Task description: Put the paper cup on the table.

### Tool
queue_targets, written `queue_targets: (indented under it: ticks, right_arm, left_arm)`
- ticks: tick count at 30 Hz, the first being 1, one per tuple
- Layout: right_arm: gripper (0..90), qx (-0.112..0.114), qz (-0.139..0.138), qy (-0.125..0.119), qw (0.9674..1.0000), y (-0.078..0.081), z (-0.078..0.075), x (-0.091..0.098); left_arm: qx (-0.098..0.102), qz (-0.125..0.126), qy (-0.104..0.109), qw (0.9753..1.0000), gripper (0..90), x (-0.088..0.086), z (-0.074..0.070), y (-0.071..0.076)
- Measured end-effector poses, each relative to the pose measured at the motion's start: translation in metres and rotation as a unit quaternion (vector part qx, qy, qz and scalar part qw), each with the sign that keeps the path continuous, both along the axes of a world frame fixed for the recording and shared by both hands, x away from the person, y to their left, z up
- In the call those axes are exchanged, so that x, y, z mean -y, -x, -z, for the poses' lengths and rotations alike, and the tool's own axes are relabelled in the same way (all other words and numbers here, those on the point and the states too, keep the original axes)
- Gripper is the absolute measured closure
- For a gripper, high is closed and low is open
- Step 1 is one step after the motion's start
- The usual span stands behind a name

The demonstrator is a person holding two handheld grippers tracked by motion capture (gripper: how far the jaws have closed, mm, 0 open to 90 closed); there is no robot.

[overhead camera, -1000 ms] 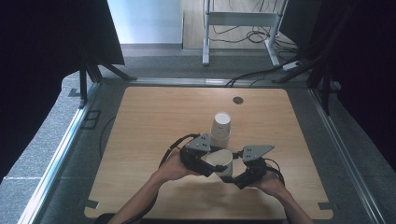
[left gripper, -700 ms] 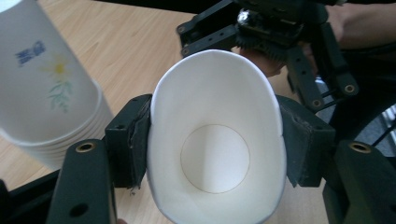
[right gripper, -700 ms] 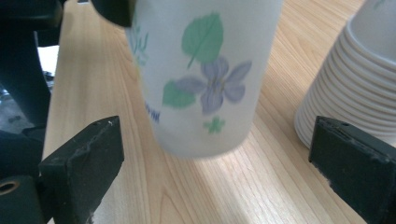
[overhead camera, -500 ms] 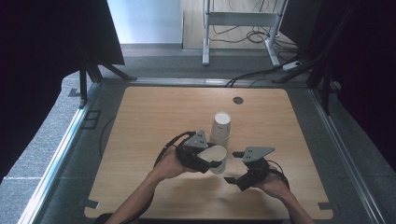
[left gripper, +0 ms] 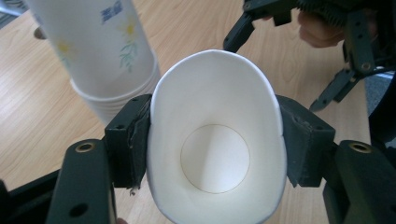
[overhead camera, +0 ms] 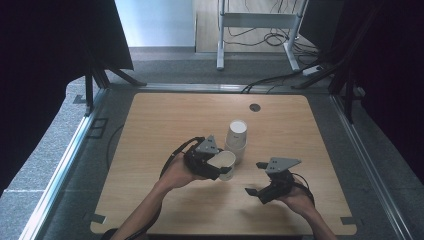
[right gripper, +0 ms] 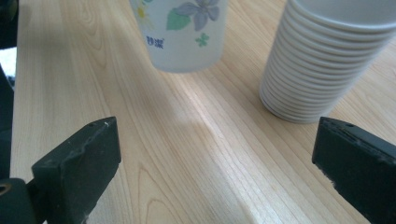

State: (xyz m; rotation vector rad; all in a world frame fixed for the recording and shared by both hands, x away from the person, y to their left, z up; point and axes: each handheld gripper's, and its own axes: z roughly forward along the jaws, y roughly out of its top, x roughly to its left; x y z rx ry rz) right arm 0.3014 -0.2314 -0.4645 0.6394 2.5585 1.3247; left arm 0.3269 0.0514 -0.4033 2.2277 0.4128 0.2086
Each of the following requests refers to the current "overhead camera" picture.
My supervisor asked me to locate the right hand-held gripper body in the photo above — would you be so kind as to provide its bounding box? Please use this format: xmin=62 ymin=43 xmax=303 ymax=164
xmin=257 ymin=156 xmax=303 ymax=205

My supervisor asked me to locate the person's right hand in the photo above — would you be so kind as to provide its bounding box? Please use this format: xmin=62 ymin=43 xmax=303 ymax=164
xmin=277 ymin=179 xmax=317 ymax=220

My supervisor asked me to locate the white power strip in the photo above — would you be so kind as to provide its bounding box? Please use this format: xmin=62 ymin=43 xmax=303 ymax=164
xmin=301 ymin=64 xmax=324 ymax=77

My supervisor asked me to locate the black tripod stand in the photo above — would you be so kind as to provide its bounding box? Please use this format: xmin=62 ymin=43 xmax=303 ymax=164
xmin=290 ymin=0 xmax=371 ymax=125
xmin=80 ymin=41 xmax=148 ymax=117

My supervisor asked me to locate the black power cable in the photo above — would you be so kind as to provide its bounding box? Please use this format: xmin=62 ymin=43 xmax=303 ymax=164
xmin=241 ymin=59 xmax=322 ymax=95

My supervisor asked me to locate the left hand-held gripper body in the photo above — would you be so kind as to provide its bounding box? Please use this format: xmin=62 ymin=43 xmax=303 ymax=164
xmin=183 ymin=134 xmax=224 ymax=182

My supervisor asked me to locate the person's left hand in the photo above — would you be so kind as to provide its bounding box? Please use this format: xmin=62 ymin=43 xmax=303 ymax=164
xmin=159 ymin=151 xmax=208 ymax=192

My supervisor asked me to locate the white metal stand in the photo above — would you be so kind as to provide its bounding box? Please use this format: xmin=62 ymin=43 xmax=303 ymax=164
xmin=216 ymin=0 xmax=310 ymax=73

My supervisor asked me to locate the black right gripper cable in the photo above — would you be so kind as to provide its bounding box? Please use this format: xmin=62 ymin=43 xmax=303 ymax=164
xmin=289 ymin=171 xmax=316 ymax=207

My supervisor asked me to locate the metal floor rail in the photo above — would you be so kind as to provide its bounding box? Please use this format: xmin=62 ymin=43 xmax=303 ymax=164
xmin=19 ymin=87 xmax=109 ymax=240
xmin=132 ymin=82 xmax=334 ymax=95
xmin=329 ymin=94 xmax=415 ymax=240

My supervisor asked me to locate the dark curtain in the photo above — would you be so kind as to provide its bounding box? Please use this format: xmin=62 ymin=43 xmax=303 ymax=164
xmin=0 ymin=0 xmax=135 ymax=198
xmin=298 ymin=0 xmax=424 ymax=186

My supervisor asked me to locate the tangle of black floor cables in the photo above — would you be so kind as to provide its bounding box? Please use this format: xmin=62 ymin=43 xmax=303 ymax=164
xmin=226 ymin=0 xmax=322 ymax=58

